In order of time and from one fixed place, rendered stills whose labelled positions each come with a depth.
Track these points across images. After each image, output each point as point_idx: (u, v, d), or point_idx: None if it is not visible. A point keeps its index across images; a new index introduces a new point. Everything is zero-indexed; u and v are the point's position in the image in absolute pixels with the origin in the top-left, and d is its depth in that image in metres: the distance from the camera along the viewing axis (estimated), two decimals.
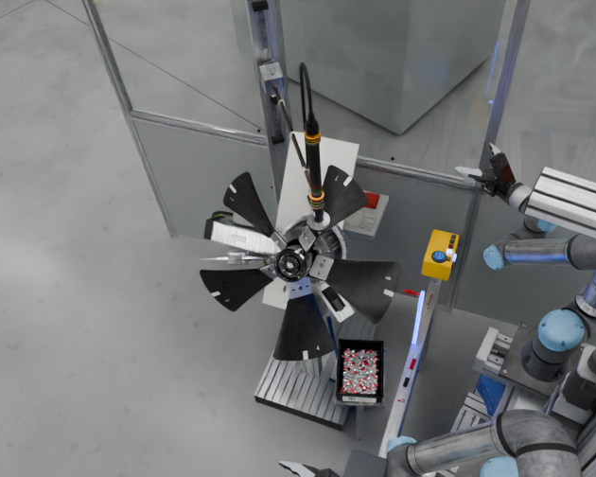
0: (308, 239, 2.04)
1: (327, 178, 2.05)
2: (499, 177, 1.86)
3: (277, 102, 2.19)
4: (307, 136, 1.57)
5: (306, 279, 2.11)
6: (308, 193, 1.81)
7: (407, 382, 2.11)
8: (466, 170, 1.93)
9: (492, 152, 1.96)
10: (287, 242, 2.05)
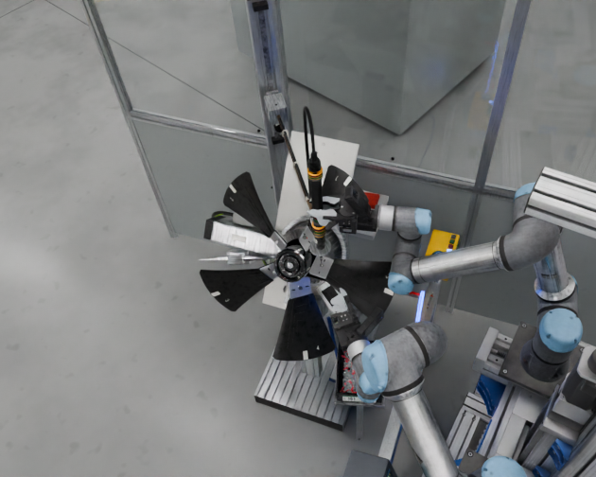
0: (308, 239, 2.04)
1: (327, 178, 2.05)
2: (359, 210, 1.75)
3: (281, 131, 2.30)
4: (310, 173, 1.68)
5: (306, 279, 2.11)
6: (311, 221, 1.92)
7: None
8: (320, 213, 1.79)
9: (323, 203, 1.82)
10: (287, 242, 2.05)
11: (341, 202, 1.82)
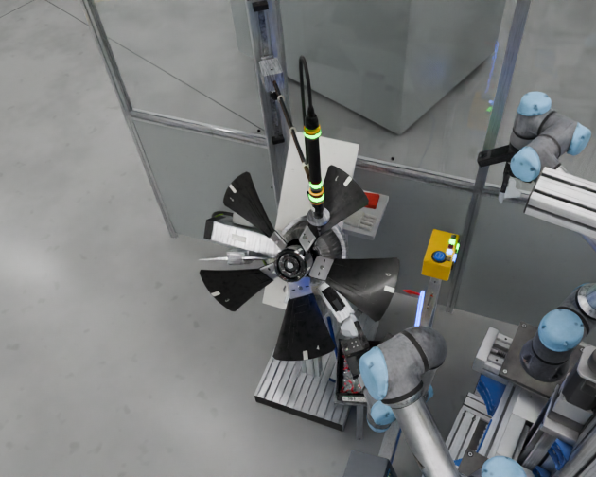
0: (308, 239, 2.04)
1: (327, 178, 2.05)
2: (499, 159, 1.71)
3: (276, 97, 2.18)
4: (307, 131, 1.55)
5: (306, 279, 2.11)
6: (308, 188, 1.80)
7: None
8: (499, 192, 1.78)
9: None
10: (287, 242, 2.05)
11: None
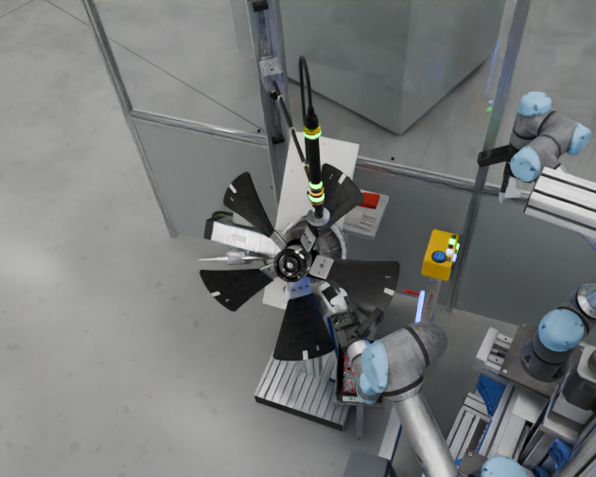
0: (321, 270, 2.05)
1: (385, 265, 2.04)
2: (499, 159, 1.71)
3: (276, 97, 2.18)
4: (307, 131, 1.55)
5: None
6: (308, 188, 1.80)
7: None
8: (499, 192, 1.78)
9: None
10: (309, 252, 2.03)
11: None
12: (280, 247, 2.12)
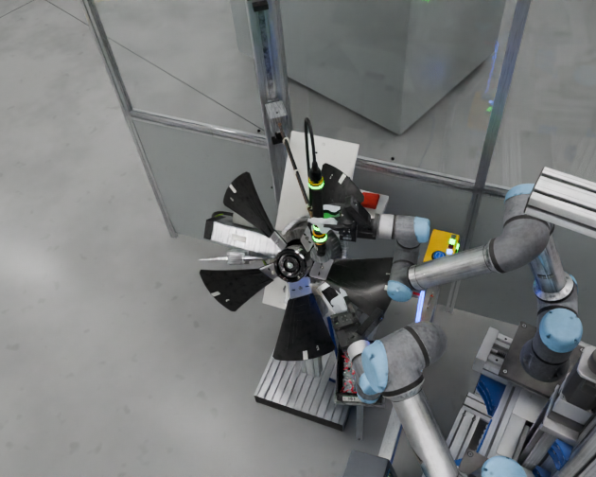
0: (321, 271, 2.05)
1: (385, 262, 2.03)
2: (359, 219, 1.78)
3: (282, 138, 2.33)
4: (311, 183, 1.71)
5: None
6: (312, 229, 1.95)
7: None
8: (321, 220, 1.82)
9: (324, 211, 1.85)
10: (309, 252, 2.03)
11: (341, 210, 1.85)
12: (280, 247, 2.12)
